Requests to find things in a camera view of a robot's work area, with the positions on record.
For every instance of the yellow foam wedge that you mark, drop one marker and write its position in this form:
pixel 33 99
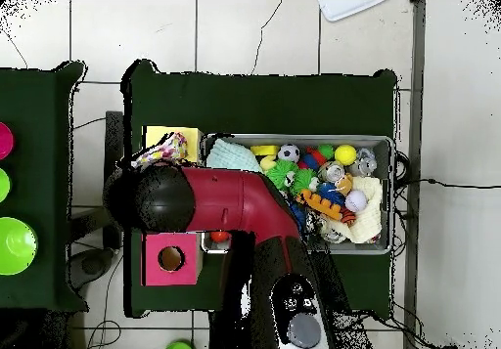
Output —
pixel 264 149

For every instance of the wooden box with three holes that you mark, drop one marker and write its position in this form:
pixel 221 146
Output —
pixel 184 270

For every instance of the white baseball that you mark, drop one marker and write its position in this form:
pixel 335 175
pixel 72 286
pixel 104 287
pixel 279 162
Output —
pixel 356 201

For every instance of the small green bowl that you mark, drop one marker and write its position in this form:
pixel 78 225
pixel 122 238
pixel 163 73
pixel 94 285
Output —
pixel 3 184

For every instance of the red ball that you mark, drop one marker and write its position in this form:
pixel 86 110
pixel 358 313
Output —
pixel 220 236

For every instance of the grey rounded stand foot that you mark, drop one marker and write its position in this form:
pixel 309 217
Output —
pixel 92 265

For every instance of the grey plastic robot toy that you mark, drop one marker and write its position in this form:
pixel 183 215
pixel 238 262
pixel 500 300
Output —
pixel 366 163

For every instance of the large green bowl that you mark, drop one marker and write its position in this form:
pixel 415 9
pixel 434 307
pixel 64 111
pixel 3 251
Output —
pixel 15 247

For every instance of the pink bowl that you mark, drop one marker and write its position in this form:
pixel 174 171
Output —
pixel 4 141

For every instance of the green spiky toy with eyes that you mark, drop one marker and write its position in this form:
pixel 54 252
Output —
pixel 303 181

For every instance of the mint green cloth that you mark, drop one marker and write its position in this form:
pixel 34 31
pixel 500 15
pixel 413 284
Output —
pixel 231 155

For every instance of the grey metal post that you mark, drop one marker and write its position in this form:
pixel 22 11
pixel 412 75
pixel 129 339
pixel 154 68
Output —
pixel 415 52

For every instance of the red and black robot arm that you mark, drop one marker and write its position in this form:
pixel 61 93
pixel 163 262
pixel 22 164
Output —
pixel 235 200

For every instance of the polka dot cloth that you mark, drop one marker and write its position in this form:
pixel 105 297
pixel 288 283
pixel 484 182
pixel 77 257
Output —
pixel 150 156
pixel 180 145

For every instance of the orange plastic building brick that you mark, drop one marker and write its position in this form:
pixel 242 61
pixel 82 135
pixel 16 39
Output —
pixel 319 204

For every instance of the green spiky rubber ball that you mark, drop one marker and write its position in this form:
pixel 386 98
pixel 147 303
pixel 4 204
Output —
pixel 280 173

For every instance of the dark green tablecloth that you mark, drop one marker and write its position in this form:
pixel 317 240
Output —
pixel 254 98
pixel 39 102

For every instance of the white tray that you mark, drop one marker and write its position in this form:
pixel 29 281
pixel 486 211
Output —
pixel 344 8

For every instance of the shallow silver mesh bin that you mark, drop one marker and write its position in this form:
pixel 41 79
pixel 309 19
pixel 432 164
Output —
pixel 385 145

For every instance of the small soccer ball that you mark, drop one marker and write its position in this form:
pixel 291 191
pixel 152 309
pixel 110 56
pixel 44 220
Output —
pixel 289 152

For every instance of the yellow ball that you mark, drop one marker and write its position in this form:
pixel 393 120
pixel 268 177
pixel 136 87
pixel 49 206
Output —
pixel 345 154

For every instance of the black stand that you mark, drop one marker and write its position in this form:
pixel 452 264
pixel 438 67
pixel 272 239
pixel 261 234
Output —
pixel 114 138

